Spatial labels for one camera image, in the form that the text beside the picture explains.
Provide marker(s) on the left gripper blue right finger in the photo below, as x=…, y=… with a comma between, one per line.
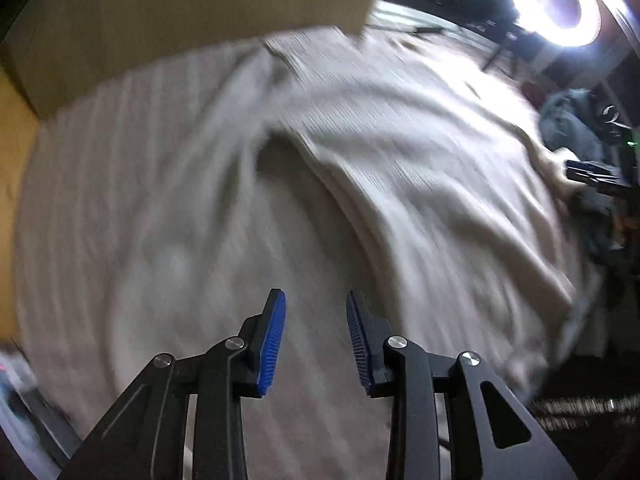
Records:
x=368, y=333

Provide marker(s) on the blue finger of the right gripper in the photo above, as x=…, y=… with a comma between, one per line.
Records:
x=588, y=166
x=594, y=179

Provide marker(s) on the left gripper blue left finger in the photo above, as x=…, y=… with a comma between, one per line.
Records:
x=262, y=334

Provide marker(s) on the cream knit sweater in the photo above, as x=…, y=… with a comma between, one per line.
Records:
x=158, y=212

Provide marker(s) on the dark teal jacket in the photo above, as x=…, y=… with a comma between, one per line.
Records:
x=567, y=120

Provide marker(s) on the pine plank panel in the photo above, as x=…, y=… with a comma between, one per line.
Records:
x=18, y=129

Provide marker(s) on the light plywood board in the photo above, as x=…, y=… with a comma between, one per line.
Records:
x=57, y=50

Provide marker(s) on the white ring light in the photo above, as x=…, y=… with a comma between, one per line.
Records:
x=565, y=23

